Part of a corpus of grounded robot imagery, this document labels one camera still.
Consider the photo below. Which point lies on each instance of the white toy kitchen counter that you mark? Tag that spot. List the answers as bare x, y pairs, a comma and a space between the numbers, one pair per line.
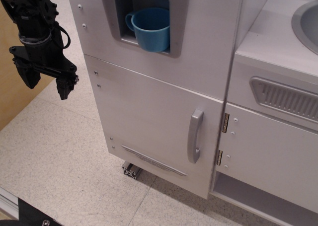
270, 50

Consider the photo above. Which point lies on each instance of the lower brass door hinge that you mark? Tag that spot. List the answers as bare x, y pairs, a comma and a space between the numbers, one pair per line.
219, 157

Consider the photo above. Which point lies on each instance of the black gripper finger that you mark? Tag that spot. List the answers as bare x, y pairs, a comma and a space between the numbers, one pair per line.
65, 85
28, 74

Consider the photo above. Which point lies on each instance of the silver winged fridge emblem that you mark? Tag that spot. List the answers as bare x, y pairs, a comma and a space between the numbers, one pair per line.
153, 161

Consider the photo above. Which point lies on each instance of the grey sink basin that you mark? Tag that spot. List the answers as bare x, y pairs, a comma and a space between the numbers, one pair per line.
305, 25

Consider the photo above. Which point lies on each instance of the grey dispenser frame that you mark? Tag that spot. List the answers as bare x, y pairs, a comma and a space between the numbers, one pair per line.
116, 10

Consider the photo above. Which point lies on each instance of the brass door hinge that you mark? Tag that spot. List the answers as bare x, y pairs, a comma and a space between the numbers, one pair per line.
219, 157
225, 123

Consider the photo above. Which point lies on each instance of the upper brass door hinge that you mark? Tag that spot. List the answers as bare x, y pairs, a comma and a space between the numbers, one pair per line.
225, 123

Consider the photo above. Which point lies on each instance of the silver fridge door handle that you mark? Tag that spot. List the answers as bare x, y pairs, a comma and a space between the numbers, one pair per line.
196, 120

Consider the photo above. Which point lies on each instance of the white oven cabinet door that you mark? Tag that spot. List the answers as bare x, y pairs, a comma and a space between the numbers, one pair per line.
273, 156

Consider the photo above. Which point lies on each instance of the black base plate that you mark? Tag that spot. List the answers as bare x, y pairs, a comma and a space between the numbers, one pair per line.
32, 216

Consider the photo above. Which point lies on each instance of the white toy fridge cabinet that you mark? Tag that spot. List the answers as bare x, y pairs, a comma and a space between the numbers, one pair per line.
207, 47

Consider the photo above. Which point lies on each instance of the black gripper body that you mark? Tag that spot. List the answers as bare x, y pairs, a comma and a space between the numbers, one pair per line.
46, 57

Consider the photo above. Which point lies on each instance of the blue plastic cup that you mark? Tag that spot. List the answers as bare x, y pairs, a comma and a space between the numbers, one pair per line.
151, 27

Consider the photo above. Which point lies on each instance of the aluminium rail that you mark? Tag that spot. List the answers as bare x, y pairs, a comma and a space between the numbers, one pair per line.
9, 204

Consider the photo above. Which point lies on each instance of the aluminium extrusion foot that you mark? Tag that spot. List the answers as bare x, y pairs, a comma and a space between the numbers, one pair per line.
131, 170

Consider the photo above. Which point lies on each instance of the white fridge door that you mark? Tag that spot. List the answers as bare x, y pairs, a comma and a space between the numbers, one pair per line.
152, 117

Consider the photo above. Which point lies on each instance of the grey vent panel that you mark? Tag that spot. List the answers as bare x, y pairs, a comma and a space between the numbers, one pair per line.
285, 98

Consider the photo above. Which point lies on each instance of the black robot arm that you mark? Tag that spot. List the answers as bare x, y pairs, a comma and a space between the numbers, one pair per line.
35, 20

